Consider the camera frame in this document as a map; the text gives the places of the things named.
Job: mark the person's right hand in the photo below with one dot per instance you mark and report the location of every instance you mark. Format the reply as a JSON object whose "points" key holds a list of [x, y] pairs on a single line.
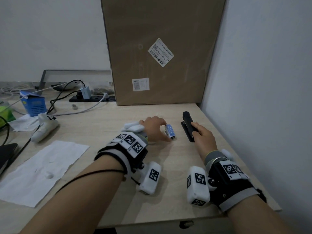
{"points": [[206, 143]]}

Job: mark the person's left hand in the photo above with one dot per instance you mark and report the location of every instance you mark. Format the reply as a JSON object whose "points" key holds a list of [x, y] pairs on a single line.
{"points": [[154, 129]]}

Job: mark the blue dotted staples box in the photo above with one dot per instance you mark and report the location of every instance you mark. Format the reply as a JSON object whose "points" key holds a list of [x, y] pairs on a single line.
{"points": [[170, 131]]}

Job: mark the black stapler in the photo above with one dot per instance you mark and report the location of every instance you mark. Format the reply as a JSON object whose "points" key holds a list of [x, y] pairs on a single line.
{"points": [[189, 119]]}

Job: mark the person's right forearm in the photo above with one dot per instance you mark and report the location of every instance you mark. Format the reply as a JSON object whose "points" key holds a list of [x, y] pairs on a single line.
{"points": [[256, 216]]}

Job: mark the person's left forearm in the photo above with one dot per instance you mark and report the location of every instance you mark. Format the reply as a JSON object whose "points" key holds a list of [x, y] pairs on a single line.
{"points": [[80, 204]]}

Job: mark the grey wrist cuff lime trim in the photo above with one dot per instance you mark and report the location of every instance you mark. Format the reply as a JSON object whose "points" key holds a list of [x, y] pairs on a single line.
{"points": [[214, 157], [143, 140]]}

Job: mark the large brown cardboard box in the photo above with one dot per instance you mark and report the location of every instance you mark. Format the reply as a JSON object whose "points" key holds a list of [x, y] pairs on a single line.
{"points": [[170, 82]]}

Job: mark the black power strip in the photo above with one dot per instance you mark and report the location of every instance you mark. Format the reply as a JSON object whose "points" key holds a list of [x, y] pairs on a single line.
{"points": [[97, 98]]}

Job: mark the clear bag of grey bits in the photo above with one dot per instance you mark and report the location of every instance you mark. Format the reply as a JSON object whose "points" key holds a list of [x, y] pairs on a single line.
{"points": [[101, 90]]}

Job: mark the white charger adapter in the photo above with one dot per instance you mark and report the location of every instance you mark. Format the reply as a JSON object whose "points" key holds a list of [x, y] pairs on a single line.
{"points": [[85, 93]]}

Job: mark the black drawer knob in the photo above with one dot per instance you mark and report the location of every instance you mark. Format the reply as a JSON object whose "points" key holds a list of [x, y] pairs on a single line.
{"points": [[186, 224]]}

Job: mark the small metal piece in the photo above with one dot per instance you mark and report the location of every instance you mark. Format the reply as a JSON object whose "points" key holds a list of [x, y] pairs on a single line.
{"points": [[74, 106]]}

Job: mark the white desk drawer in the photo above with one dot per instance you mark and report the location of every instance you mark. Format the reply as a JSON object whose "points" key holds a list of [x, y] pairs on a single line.
{"points": [[146, 227]]}

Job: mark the white game controller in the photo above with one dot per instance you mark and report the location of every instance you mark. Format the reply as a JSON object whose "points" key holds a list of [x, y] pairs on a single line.
{"points": [[44, 131]]}

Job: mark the blue carton box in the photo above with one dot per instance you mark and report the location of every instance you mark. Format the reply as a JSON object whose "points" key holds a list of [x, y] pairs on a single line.
{"points": [[36, 107]]}

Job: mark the white tissue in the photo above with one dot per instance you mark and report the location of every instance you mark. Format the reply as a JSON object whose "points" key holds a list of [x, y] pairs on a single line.
{"points": [[22, 124]]}

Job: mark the white paper sheet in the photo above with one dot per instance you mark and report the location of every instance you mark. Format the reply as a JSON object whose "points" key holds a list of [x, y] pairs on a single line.
{"points": [[24, 187]]}

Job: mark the green tissue pack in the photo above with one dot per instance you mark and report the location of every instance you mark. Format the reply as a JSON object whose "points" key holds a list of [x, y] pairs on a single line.
{"points": [[5, 114]]}

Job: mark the black phone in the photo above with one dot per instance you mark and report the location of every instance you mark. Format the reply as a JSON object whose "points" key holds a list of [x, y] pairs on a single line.
{"points": [[6, 155]]}

